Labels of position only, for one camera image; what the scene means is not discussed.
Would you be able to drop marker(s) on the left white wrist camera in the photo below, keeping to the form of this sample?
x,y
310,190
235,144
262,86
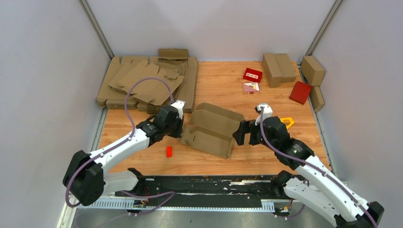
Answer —
x,y
179,105

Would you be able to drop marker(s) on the yellow plastic triangle frame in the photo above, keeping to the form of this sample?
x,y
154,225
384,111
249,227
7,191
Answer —
x,y
287,121

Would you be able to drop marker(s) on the small red block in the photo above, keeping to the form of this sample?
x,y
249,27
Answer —
x,y
169,151

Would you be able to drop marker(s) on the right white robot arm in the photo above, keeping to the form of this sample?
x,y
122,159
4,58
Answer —
x,y
320,190

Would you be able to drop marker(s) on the folded cardboard box corner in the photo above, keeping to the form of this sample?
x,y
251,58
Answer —
x,y
312,70

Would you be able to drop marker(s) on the folded cardboard box lower right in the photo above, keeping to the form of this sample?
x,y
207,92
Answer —
x,y
316,98

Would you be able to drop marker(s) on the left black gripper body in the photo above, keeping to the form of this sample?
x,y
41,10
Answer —
x,y
175,130

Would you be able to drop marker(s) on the folded cardboard box left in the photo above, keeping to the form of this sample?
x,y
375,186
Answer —
x,y
271,70

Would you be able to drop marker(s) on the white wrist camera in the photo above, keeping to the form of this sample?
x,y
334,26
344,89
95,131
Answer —
x,y
264,111
179,105

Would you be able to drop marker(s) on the red box with white labels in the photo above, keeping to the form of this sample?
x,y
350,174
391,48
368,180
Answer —
x,y
252,75

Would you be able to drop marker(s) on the dark red box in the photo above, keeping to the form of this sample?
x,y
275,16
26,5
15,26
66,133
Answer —
x,y
300,92

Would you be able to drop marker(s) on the stack of flat cardboard blanks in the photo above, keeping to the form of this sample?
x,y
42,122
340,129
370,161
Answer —
x,y
148,83

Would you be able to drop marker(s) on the folded cardboard box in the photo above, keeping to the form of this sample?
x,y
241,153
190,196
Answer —
x,y
316,98
271,70

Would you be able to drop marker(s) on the pink white picture card box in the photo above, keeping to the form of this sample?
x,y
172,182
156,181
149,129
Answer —
x,y
250,88

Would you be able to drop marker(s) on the brown cardboard box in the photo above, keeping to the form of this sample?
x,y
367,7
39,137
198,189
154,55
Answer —
x,y
211,128

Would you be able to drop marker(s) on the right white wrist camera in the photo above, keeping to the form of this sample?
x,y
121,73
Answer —
x,y
264,111

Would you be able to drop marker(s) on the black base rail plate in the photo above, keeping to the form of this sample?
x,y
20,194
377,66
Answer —
x,y
214,191

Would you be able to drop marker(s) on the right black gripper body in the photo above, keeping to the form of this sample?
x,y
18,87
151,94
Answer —
x,y
255,137

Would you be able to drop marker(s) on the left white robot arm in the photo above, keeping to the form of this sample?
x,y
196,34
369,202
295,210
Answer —
x,y
87,177

